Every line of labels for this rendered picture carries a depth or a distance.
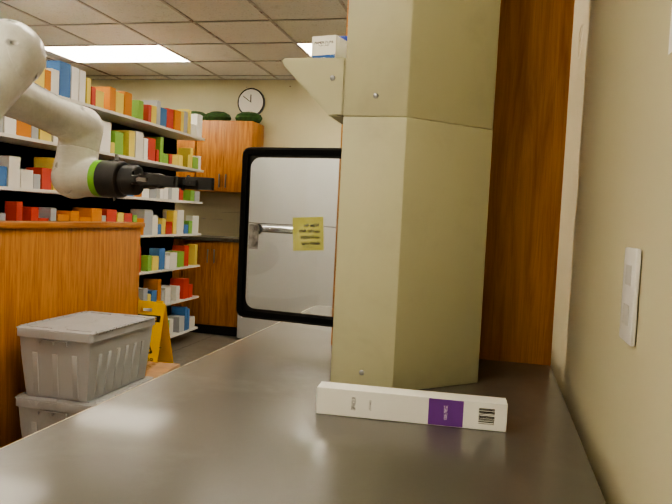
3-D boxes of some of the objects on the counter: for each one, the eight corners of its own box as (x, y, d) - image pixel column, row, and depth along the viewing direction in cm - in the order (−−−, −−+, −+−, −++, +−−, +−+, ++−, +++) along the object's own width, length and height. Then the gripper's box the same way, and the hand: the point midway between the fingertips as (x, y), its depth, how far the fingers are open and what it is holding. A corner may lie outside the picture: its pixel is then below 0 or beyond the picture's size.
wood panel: (549, 363, 146) (593, -299, 139) (550, 365, 143) (595, -310, 136) (333, 343, 157) (363, -271, 150) (330, 345, 154) (361, -281, 147)
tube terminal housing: (479, 363, 142) (501, -4, 138) (475, 402, 110) (503, -71, 106) (364, 352, 148) (382, 0, 144) (329, 386, 116) (351, -63, 112)
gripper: (110, 162, 160) (202, 166, 154) (138, 167, 172) (224, 170, 167) (109, 193, 160) (200, 198, 155) (137, 195, 173) (222, 200, 167)
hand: (199, 183), depth 162 cm, fingers closed
